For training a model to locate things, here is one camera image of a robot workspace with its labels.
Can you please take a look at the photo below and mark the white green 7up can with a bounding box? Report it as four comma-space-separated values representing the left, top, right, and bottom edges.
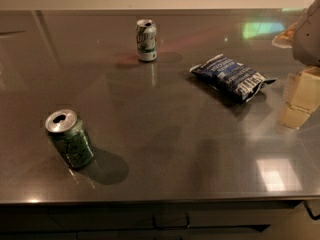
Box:
136, 19, 157, 62

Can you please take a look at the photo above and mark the blue chip bag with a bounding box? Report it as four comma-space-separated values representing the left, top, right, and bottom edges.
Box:
189, 54, 276, 104

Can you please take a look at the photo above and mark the dark green soda can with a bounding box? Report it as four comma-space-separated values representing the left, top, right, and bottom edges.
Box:
45, 109, 94, 169

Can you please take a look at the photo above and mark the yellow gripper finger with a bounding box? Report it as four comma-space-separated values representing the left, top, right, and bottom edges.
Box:
272, 23, 297, 49
279, 66, 320, 129

